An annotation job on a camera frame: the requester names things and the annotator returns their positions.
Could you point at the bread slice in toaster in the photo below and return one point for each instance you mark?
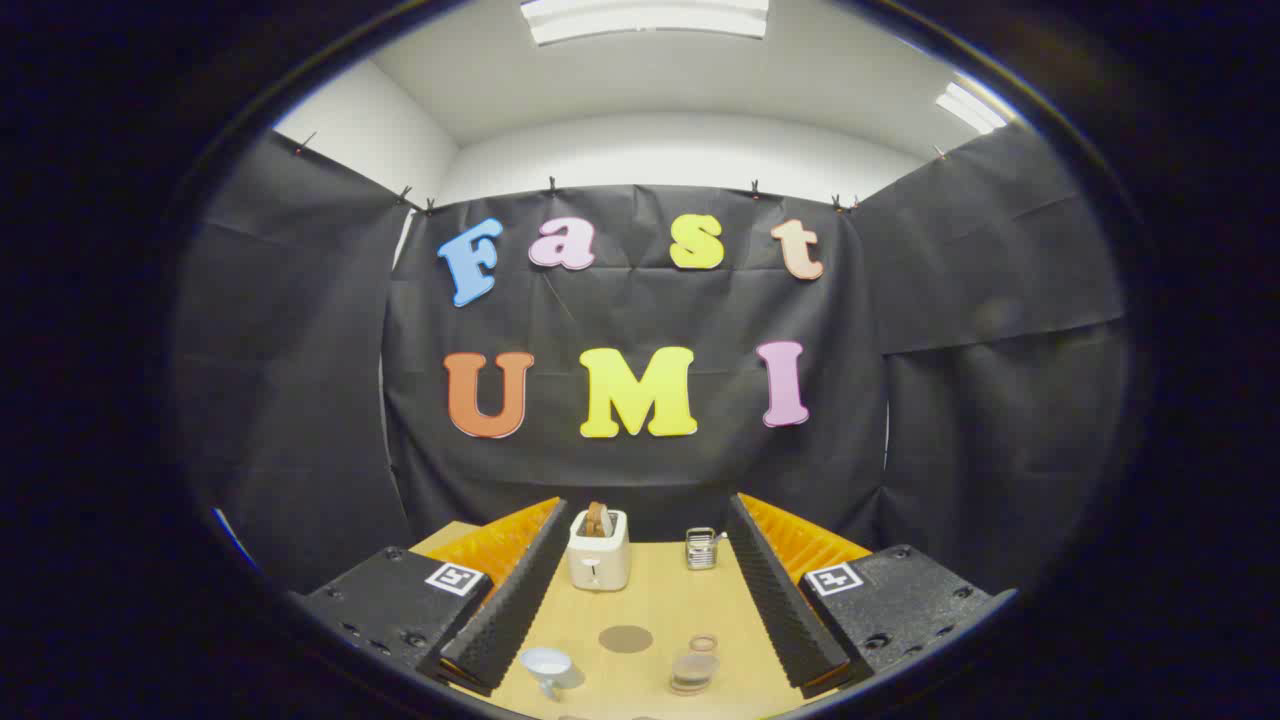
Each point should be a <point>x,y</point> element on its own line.
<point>597,518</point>

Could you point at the long ceiling light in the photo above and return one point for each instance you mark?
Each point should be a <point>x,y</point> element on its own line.
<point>645,18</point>

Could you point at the white toaster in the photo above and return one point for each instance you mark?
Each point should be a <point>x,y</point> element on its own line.
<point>598,565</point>

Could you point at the black backdrop cloth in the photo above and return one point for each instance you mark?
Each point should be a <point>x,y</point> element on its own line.
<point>650,300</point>

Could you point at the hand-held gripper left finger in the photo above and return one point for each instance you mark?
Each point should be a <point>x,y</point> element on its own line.
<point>505,610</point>

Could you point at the pale blue cup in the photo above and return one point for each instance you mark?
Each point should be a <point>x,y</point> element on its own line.
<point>545,662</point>

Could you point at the small ceiling light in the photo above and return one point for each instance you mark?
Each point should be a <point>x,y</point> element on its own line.
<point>970,108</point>

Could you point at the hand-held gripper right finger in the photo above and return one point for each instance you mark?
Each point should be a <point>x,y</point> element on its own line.
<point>790,610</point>

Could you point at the clear plastic juice bottle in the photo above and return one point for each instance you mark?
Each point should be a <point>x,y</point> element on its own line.
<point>693,668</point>

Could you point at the wooden table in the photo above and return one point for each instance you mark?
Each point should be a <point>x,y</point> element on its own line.
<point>655,605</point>

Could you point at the round brown coaster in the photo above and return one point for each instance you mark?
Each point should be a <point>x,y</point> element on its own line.
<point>626,639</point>

